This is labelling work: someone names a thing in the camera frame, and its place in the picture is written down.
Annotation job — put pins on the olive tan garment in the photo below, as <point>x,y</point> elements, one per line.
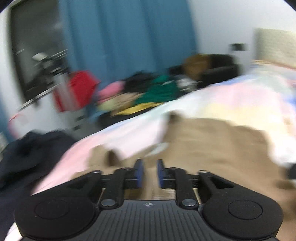
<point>118,102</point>

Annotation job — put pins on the pink garment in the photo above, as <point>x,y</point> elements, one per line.
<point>110,91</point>

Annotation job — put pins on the dark navy garment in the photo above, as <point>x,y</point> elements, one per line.
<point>25,162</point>

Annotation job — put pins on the brown paper bag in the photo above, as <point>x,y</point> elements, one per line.
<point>195,65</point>

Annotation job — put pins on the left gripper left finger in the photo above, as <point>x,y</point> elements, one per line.
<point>116,183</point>

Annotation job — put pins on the right blue curtain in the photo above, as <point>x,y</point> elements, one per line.
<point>114,39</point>

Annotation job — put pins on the red garment on stand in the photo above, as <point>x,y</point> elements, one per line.
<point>74,91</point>

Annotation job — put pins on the silver tripod stand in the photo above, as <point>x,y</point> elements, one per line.
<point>53,78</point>

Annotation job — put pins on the black armchair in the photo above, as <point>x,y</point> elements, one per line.
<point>222,69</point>

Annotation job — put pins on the pastel tie-dye bed sheet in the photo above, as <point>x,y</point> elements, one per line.
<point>261,100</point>

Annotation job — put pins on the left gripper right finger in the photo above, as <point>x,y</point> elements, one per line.
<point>180,181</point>

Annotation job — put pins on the black garment pile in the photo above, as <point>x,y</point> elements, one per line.
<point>139,82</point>

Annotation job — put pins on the green garment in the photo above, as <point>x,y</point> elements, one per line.
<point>162,89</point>

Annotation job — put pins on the wall socket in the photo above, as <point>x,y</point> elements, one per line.
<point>238,47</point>

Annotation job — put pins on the tan hoodie jacket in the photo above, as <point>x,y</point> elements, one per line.
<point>236,153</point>

